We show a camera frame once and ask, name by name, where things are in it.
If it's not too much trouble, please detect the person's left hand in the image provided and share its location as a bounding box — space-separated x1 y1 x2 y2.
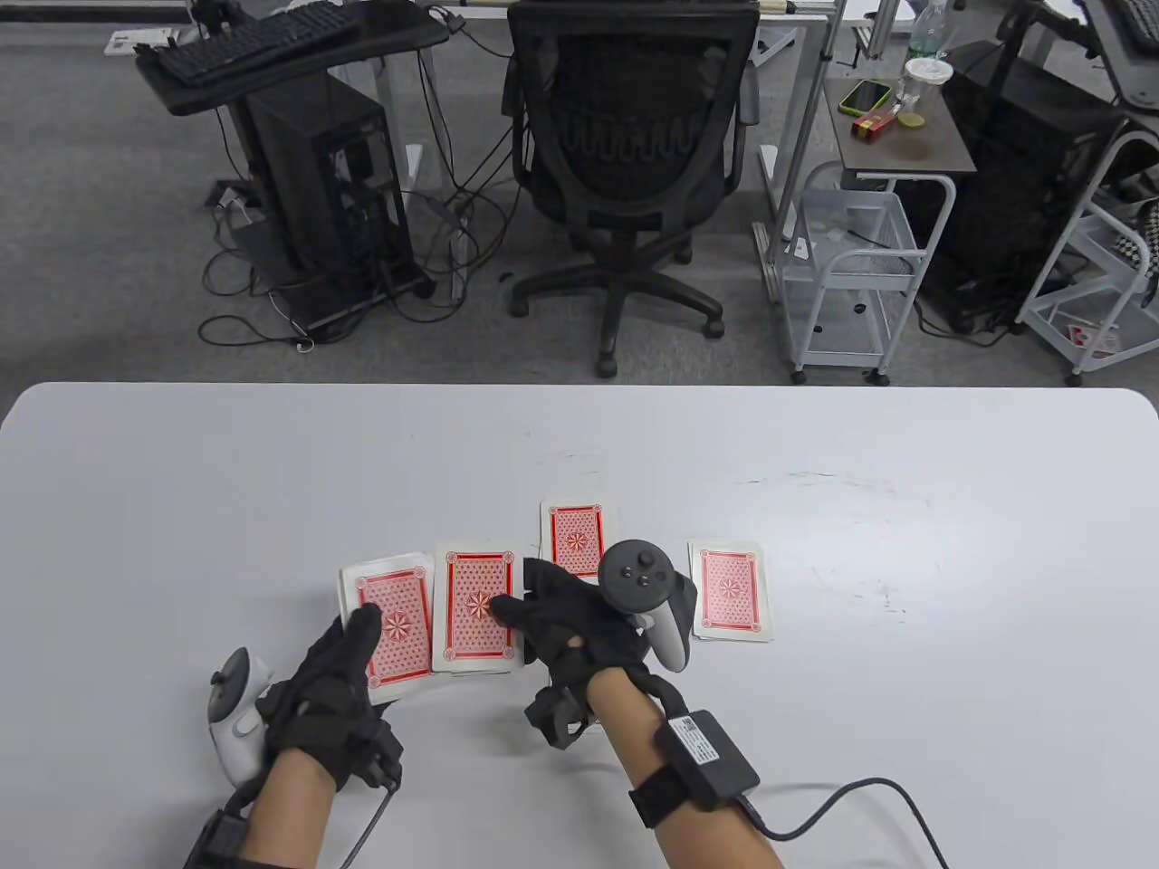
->
257 603 405 794

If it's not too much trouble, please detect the person's right hand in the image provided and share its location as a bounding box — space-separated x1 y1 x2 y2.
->
490 558 655 692

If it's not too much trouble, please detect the pile of red-backed playing cards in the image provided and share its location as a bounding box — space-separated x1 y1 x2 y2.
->
338 552 436 703
687 540 776 645
432 543 529 676
541 498 610 580

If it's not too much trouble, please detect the person's right forearm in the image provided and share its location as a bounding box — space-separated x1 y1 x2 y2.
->
585 672 790 869

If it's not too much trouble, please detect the black box on right forearm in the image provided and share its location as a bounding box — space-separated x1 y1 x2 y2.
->
654 711 761 811

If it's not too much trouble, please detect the person's left forearm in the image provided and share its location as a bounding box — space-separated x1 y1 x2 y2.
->
237 748 363 869

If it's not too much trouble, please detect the black box on left forearm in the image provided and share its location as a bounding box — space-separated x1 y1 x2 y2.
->
183 808 251 869

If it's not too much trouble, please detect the grey and black right controller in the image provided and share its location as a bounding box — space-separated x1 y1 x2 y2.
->
597 540 698 673

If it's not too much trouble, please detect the white and black left controller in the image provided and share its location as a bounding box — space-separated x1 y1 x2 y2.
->
208 647 278 788

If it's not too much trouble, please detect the black computer tower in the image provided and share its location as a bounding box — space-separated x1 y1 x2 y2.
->
243 72 419 295

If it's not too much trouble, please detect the black mesh office chair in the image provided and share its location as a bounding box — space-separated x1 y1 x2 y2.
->
502 0 763 380

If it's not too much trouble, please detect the black desk with white legs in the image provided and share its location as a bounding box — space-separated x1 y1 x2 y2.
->
134 0 452 193

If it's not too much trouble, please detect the brown side table top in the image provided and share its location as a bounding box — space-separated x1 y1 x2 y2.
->
822 76 978 178

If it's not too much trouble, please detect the black keyboard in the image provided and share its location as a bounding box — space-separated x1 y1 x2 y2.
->
148 0 359 88

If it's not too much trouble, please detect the phone in green case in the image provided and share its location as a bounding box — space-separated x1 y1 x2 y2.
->
838 79 894 117

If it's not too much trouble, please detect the white metal trolley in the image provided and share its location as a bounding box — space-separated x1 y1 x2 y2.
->
1013 130 1159 387

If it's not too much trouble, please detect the large black computer case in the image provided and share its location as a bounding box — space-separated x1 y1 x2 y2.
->
913 56 1125 338

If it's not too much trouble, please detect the clear cup with lid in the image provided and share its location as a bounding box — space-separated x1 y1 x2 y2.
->
898 58 954 124

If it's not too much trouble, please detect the clear plastic bottle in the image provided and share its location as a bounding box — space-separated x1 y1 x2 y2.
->
907 0 948 61

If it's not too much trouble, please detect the black and white checkered cloth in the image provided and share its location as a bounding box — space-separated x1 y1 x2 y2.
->
1108 194 1159 280

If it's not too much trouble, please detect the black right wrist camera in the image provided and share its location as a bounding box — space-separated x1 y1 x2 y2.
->
524 683 599 751

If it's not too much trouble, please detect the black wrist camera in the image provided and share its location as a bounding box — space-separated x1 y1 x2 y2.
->
360 715 405 790
524 683 599 751

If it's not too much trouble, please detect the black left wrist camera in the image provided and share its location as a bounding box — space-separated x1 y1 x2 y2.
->
360 715 405 790

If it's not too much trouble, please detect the black left sensor cable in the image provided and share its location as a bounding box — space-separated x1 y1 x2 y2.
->
339 788 399 869

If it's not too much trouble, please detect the black sensor cable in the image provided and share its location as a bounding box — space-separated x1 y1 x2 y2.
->
735 777 952 869
339 788 399 869

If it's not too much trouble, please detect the black right forearm strap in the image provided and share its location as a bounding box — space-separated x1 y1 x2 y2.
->
627 769 705 830

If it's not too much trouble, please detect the black right sensor cable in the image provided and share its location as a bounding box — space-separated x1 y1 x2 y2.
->
735 777 952 869

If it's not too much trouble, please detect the tangle of black floor cables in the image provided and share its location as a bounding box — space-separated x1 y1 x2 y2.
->
196 36 522 352

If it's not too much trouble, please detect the white rolling wire cart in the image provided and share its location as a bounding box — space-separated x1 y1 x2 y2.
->
777 161 959 387

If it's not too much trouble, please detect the white metal desk frame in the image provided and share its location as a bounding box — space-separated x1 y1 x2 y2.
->
753 0 852 304

